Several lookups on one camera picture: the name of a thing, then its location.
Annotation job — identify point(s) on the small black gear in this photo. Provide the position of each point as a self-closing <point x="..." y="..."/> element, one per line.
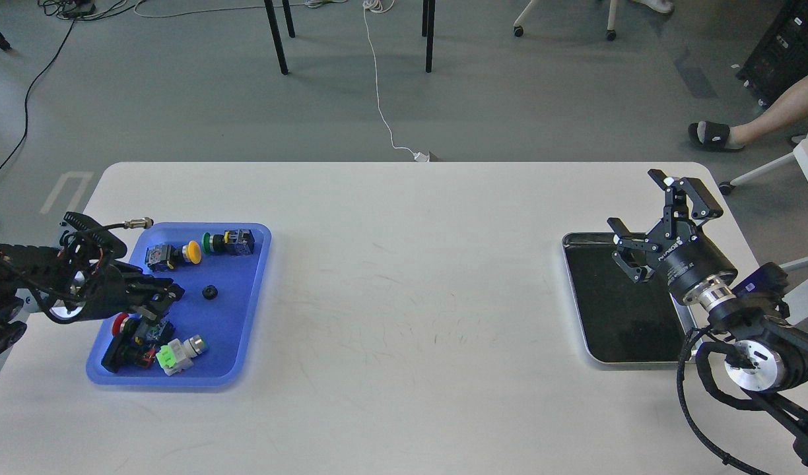
<point x="209" y="292"/>

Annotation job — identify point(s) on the white chair base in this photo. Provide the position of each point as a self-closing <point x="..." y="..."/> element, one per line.
<point x="565" y="12"/>

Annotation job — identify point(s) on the white green selector switch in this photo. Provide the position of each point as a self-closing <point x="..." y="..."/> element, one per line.
<point x="177" y="355"/>

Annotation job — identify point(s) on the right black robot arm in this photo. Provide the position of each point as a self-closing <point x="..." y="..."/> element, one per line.
<point x="748" y="353"/>

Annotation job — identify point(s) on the blue plastic tray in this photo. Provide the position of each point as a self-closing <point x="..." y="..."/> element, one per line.
<point x="225" y="322"/>

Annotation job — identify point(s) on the silver metal tray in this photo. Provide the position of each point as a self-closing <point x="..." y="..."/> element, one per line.
<point x="624" y="324"/>

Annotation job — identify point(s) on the black equipment case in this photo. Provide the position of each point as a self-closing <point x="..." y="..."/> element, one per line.
<point x="780" y="59"/>

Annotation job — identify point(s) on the yellow push button switch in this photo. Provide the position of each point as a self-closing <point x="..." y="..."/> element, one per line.
<point x="164" y="256"/>

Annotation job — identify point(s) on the person leg with sandal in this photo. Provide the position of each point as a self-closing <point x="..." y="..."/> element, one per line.
<point x="790" y="107"/>

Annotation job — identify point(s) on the black table legs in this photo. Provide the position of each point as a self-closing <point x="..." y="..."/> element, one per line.
<point x="427" y="31"/>

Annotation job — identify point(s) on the green push button switch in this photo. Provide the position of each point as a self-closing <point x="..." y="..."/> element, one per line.
<point x="237" y="242"/>

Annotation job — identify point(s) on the red push button switch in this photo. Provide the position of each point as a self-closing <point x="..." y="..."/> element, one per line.
<point x="140" y="336"/>

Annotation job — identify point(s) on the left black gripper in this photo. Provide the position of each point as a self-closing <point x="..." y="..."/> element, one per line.
<point x="117" y="290"/>

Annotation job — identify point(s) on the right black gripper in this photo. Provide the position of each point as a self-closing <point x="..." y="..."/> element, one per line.
<point x="687" y="257"/>

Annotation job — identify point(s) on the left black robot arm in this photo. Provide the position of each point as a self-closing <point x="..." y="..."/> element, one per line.
<point x="81" y="278"/>

